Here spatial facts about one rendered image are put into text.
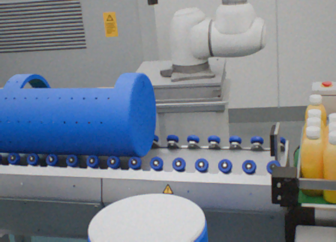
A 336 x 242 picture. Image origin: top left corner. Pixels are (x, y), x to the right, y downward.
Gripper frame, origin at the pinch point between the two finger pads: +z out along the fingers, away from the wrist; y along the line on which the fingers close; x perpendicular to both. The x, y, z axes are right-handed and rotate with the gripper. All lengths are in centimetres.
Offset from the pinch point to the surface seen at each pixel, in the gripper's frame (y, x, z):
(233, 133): -166, 185, 150
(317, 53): -130, 245, 91
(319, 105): 33, 41, 41
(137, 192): 4, -16, 62
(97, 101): -5.5, -21.2, 31.3
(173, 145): -3, 5, 54
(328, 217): 58, 13, 61
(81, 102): -9.8, -24.7, 31.6
